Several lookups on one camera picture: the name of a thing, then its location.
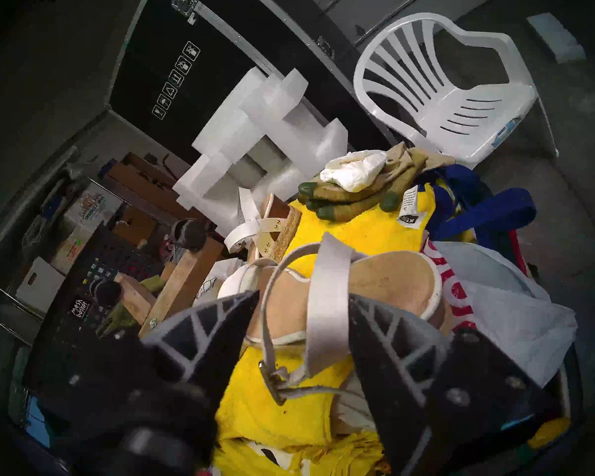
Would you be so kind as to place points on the beige green-tipped work glove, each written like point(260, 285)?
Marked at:
point(411, 167)

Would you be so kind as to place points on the small white Gildan carton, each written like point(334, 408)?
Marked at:
point(91, 209)

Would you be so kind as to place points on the black flight case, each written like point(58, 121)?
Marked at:
point(178, 24)

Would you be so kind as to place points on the open brown cardboard box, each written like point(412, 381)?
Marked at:
point(148, 187)

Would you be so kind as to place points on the wooden cross caster dolly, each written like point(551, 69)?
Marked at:
point(183, 281)

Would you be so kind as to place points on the white crumpled cloth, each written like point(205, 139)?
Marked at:
point(354, 170)

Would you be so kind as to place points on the white foam packing block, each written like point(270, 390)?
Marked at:
point(258, 113)

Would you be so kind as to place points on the small white foam slab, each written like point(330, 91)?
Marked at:
point(555, 36)

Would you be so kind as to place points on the white red-logo plastic bag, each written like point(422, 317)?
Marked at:
point(515, 321)

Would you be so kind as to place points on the blue fabric bag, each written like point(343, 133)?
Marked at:
point(496, 212)

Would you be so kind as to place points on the white printed round tote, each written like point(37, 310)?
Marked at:
point(218, 276)

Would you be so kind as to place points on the yellow terry towel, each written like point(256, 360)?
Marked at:
point(267, 420)

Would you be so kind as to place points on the labelled cardboard box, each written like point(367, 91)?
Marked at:
point(72, 249)

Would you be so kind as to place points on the white storage box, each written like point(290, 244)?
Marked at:
point(39, 284)

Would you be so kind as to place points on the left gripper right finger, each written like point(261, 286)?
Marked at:
point(401, 376)

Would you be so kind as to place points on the white plastic chair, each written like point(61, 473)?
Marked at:
point(476, 113)

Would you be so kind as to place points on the black mesh basket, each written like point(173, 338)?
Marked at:
point(69, 331)

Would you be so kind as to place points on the green knit glove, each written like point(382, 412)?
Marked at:
point(124, 316)

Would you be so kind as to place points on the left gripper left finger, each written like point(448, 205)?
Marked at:
point(203, 351)

